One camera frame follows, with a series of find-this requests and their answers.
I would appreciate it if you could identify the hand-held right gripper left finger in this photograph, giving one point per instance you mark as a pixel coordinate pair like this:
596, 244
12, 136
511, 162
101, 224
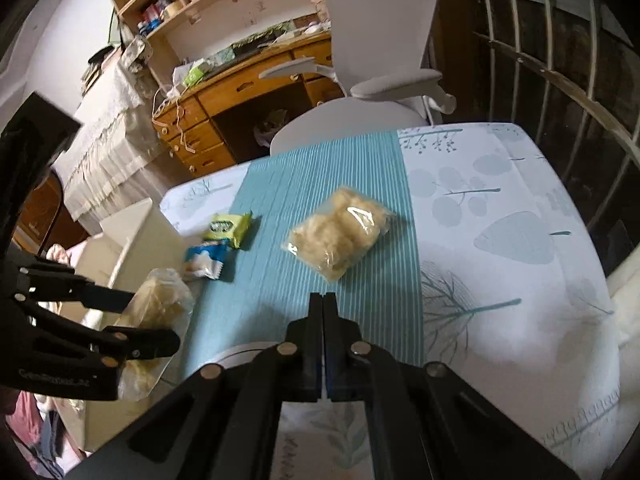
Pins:
314, 340

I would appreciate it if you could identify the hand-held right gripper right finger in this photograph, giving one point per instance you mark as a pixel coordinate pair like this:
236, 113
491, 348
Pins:
332, 340

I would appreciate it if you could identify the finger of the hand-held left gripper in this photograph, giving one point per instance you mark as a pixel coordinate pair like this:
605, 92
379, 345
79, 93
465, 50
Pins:
145, 342
107, 297

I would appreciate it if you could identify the clear rice cracker packet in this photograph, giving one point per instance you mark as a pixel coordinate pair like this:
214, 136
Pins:
160, 300

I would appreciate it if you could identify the white plastic tray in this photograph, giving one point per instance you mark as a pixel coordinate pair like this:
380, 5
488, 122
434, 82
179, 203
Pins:
130, 240

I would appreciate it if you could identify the blue white snack packet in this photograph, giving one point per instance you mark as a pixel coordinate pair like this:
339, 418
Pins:
205, 257

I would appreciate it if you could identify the clear puffed snack packet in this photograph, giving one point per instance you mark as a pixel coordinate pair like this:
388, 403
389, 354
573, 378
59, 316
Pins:
340, 232

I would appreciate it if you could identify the green yellow snack packet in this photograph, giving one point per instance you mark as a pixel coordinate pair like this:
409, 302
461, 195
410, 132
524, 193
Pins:
227, 227

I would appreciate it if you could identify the white lace cloth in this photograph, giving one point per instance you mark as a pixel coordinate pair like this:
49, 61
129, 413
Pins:
110, 150

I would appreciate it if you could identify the green tissue box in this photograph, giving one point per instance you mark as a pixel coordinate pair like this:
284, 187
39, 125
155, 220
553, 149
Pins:
192, 72

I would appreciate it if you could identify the teal leaf print tablecloth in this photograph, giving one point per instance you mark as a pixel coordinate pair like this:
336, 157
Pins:
500, 240

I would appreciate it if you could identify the wooden desk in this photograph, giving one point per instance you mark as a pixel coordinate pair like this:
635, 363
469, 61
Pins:
235, 80

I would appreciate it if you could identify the grey office chair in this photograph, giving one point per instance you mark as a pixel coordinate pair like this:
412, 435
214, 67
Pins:
380, 10

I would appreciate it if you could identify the metal railing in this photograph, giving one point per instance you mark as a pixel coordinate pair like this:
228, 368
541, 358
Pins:
549, 74

